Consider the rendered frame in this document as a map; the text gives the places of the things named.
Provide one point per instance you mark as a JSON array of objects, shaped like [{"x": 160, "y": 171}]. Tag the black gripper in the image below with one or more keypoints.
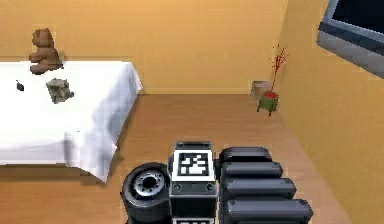
[{"x": 146, "y": 193}]

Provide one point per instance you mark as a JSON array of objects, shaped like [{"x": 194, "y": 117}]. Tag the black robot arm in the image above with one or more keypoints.
[{"x": 253, "y": 190}]

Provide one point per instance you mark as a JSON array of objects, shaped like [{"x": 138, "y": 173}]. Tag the grey box container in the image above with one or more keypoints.
[{"x": 59, "y": 90}]

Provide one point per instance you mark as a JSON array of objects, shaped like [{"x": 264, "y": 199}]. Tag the white bed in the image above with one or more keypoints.
[{"x": 66, "y": 120}]

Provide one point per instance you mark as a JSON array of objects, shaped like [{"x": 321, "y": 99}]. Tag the beige bin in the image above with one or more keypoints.
[{"x": 260, "y": 89}]

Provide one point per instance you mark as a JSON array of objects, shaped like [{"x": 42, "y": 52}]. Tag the red plant in green pot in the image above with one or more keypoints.
[{"x": 270, "y": 96}]

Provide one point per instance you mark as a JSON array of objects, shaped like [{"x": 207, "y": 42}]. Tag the small black object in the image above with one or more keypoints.
[{"x": 20, "y": 86}]

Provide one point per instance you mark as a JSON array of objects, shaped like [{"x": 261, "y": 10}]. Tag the brown teddy bear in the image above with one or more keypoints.
[{"x": 43, "y": 53}]

